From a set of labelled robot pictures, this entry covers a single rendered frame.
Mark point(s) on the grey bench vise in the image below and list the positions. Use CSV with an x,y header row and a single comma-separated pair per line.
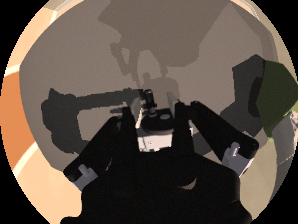
x,y
159,123

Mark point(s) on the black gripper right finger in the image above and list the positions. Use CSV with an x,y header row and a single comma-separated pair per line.
x,y
233,148

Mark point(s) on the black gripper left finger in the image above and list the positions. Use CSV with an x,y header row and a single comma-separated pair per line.
x,y
121,174

